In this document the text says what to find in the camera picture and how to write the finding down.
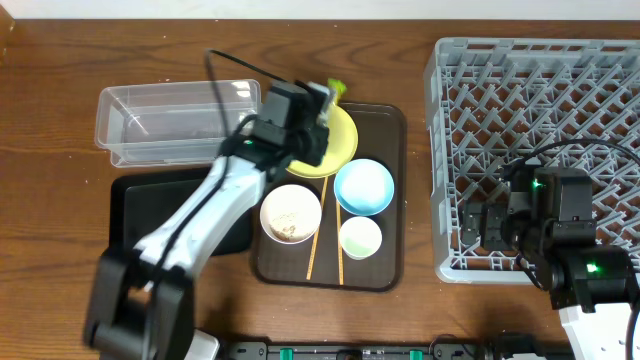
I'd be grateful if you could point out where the green snack wrapper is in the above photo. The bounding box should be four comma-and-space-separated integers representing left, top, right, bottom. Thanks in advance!
327, 78, 347, 105

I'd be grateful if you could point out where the blue bowl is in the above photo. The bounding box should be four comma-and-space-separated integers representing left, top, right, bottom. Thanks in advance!
334, 159, 395, 216

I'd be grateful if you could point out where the pink bowl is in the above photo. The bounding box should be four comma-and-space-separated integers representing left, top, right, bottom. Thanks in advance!
259, 184, 322, 245

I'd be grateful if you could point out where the white cup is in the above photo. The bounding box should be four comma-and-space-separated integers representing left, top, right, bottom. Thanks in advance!
338, 216, 382, 260

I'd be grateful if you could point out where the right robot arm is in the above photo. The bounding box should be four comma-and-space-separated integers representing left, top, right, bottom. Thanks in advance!
461, 165, 639, 359

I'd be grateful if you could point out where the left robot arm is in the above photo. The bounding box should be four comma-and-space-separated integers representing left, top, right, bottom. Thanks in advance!
83, 115, 331, 359

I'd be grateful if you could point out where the grey dishwasher rack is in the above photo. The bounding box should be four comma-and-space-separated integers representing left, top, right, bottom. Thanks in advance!
424, 38, 639, 284

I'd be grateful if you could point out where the black waste tray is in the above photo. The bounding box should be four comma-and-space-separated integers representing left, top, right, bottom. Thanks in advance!
108, 167, 253, 269

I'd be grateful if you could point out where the yellow plate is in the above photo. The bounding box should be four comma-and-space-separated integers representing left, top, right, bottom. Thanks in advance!
287, 105, 359, 179

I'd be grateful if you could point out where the right wooden chopstick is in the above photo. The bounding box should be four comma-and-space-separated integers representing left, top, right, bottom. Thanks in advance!
335, 197, 344, 286

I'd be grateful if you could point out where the wooden chopstick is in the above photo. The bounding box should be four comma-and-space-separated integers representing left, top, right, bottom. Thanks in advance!
335, 197, 344, 286
306, 177, 329, 281

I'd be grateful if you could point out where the left wooden chopstick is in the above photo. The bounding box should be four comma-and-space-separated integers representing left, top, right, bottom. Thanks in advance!
306, 177, 329, 281

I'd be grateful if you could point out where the clear plastic bin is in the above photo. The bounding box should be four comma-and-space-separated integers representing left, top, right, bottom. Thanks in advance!
95, 79, 261, 168

